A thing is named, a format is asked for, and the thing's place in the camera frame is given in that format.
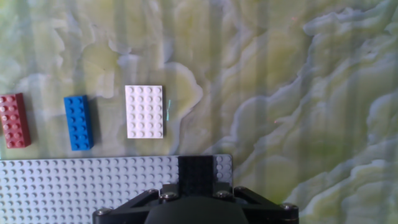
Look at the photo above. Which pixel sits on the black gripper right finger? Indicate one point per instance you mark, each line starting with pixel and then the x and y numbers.
pixel 264 208

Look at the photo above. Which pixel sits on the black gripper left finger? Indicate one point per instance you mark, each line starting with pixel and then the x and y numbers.
pixel 130 208

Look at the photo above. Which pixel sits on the black Lego plate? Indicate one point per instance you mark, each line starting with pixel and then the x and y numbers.
pixel 196 174

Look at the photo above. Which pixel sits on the large grey Lego baseplate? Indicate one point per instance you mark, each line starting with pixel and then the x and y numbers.
pixel 62 189

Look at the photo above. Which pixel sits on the white Lego plate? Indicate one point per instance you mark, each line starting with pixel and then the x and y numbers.
pixel 144 112

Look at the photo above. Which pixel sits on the blue Lego brick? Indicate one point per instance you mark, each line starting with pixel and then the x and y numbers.
pixel 78 123

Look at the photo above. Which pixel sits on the red Lego brick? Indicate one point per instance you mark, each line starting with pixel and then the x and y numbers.
pixel 14 120

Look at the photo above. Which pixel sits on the green marble pattern mat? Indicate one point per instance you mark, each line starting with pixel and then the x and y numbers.
pixel 280 93

